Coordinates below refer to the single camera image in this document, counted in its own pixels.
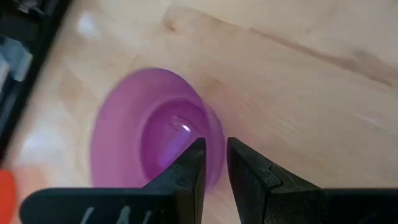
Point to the small purple bowl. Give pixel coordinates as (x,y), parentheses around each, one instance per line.
(124,130)

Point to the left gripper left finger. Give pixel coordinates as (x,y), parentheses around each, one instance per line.
(183,193)

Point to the black aluminium table frame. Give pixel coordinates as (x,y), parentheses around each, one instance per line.
(42,46)

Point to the small orange bowl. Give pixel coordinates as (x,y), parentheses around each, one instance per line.
(6,199)

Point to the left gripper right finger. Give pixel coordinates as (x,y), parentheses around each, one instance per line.
(258,193)

